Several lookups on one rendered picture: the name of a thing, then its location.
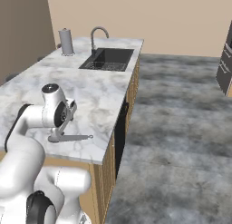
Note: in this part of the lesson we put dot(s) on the grey paper towel holder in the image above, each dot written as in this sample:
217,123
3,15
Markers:
66,41

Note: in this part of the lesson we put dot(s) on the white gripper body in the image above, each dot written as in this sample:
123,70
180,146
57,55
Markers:
72,107

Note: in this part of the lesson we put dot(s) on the black sink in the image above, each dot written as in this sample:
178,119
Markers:
110,58

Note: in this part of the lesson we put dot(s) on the wooden counter cupboards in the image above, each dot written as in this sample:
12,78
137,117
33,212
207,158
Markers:
104,176

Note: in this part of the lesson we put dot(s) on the dark stool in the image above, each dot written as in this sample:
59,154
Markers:
59,46

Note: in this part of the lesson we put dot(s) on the grey metal tongs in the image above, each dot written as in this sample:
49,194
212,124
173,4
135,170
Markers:
71,138

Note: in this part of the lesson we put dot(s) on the dark oven stack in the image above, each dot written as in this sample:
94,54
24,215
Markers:
226,64

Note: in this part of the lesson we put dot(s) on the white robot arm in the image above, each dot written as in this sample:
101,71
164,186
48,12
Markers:
21,161

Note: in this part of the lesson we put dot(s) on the grey curved tap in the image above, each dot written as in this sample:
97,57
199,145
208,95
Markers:
93,37

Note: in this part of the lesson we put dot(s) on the black dishwasher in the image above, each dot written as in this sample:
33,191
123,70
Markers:
120,137

